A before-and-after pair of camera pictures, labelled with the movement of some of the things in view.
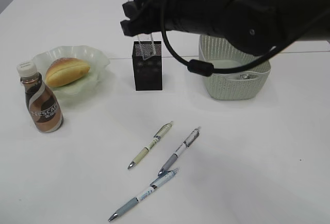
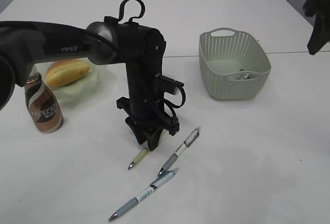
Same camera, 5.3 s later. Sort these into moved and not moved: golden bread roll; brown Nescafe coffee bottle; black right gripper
Moved: black right gripper
Not moved: golden bread roll; brown Nescafe coffee bottle
